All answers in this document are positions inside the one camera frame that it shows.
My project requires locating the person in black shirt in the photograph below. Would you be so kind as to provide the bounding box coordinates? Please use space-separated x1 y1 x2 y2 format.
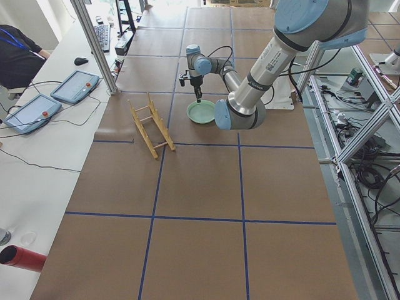
1 24 51 89

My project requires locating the near blue teach pendant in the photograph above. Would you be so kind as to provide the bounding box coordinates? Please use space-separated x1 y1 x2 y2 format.
4 94 61 134

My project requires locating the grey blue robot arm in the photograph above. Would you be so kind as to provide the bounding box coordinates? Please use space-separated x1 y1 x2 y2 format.
179 0 369 130

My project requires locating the far blue teach pendant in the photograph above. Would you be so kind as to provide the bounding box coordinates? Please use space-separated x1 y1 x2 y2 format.
50 70 100 104

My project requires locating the wooden plate rack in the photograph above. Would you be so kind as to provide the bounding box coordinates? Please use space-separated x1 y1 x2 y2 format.
127 93 176 160

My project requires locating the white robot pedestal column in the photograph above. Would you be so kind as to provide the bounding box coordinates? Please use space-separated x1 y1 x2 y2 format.
263 76 294 110

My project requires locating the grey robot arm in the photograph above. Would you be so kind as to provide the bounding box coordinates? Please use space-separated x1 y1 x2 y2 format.
369 45 399 75

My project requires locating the red cylinder tube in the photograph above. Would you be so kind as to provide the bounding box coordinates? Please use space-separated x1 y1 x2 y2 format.
1 245 47 273

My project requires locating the black keyboard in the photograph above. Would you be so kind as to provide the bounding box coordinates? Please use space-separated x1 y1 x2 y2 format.
93 24 111 53

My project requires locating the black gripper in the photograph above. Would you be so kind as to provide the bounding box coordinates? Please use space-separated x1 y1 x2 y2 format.
190 76 203 103

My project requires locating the black computer mouse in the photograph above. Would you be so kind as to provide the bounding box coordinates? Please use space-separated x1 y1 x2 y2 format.
74 57 88 66

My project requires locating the light green ceramic plate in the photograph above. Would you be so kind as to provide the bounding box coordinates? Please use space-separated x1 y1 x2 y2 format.
186 100 215 124

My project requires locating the blue teach pendant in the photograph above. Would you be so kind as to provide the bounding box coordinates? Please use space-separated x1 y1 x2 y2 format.
4 94 61 134
50 70 100 104

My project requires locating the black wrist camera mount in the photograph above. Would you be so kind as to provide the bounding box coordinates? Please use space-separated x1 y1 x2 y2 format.
178 70 191 87

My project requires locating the aluminium frame post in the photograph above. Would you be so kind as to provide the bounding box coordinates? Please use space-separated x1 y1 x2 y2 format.
70 0 119 95

